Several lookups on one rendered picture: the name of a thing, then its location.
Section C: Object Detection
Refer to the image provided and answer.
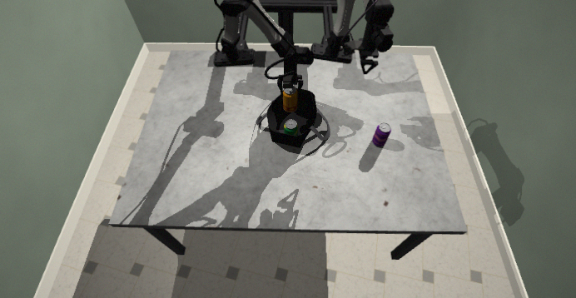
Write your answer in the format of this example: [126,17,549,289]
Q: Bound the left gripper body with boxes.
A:
[344,34,379,64]

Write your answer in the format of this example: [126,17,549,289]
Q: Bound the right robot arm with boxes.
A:
[214,0,314,66]

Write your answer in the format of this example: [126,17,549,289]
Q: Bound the orange drink can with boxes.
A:
[283,86,298,112]

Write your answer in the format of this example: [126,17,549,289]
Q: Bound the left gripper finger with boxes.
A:
[360,61,379,74]

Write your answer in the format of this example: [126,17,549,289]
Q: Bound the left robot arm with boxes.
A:
[312,0,394,61]

